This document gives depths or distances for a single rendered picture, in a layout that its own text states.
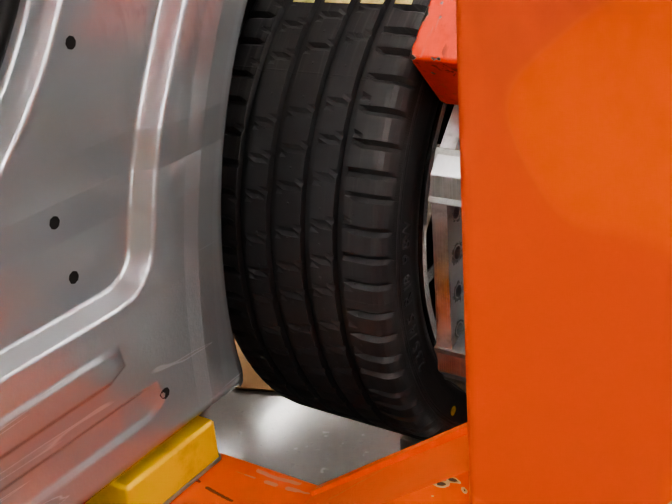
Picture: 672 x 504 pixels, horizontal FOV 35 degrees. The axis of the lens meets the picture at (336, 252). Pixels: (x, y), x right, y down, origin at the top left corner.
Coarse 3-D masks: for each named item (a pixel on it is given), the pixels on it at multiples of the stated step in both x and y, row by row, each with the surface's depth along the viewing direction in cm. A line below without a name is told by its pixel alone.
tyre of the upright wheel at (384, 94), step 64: (256, 0) 117; (320, 0) 113; (384, 0) 108; (256, 64) 112; (320, 64) 108; (384, 64) 104; (256, 128) 111; (320, 128) 107; (384, 128) 103; (256, 192) 111; (320, 192) 107; (384, 192) 103; (256, 256) 113; (320, 256) 108; (384, 256) 105; (256, 320) 119; (320, 320) 112; (384, 320) 108; (320, 384) 121; (384, 384) 113; (448, 384) 122
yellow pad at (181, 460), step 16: (192, 432) 107; (208, 432) 109; (160, 448) 105; (176, 448) 105; (192, 448) 107; (208, 448) 109; (144, 464) 103; (160, 464) 103; (176, 464) 105; (192, 464) 107; (208, 464) 110; (128, 480) 101; (144, 480) 101; (160, 480) 103; (176, 480) 106; (192, 480) 107; (96, 496) 103; (112, 496) 101; (128, 496) 100; (144, 496) 102; (160, 496) 104; (176, 496) 106
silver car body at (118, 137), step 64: (0, 0) 84; (64, 0) 86; (128, 0) 92; (192, 0) 95; (0, 64) 84; (64, 64) 87; (128, 64) 93; (192, 64) 97; (0, 128) 85; (64, 128) 88; (128, 128) 95; (192, 128) 98; (0, 192) 84; (64, 192) 89; (128, 192) 96; (192, 192) 100; (0, 256) 85; (64, 256) 91; (128, 256) 97; (192, 256) 101; (0, 320) 86; (64, 320) 91; (128, 320) 95; (192, 320) 103; (0, 384) 84; (64, 384) 89; (128, 384) 97; (192, 384) 105; (0, 448) 84; (64, 448) 92; (128, 448) 98
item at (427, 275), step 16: (448, 112) 159; (432, 128) 109; (432, 144) 109; (432, 160) 110; (432, 240) 160; (432, 256) 120; (432, 272) 118; (432, 288) 155; (432, 304) 153; (432, 320) 116; (432, 336) 117
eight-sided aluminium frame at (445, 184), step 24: (456, 120) 105; (456, 144) 104; (432, 168) 104; (456, 168) 103; (432, 192) 105; (456, 192) 103; (432, 216) 106; (456, 216) 107; (456, 240) 108; (456, 264) 109; (456, 288) 110; (456, 312) 111; (456, 336) 112; (456, 360) 111; (456, 384) 117
